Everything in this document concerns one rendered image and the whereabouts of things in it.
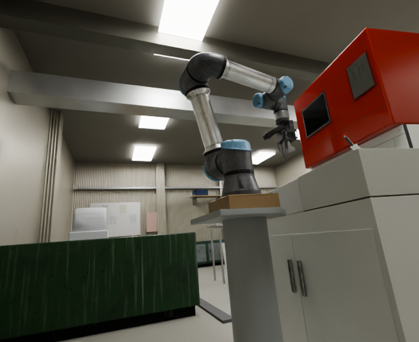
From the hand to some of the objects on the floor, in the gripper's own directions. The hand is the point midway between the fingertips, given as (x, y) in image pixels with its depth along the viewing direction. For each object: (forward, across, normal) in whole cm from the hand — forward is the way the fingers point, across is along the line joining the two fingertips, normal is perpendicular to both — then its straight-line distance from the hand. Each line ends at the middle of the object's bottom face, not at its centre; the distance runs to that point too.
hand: (284, 157), depth 128 cm
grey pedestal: (+111, -23, +43) cm, 121 cm away
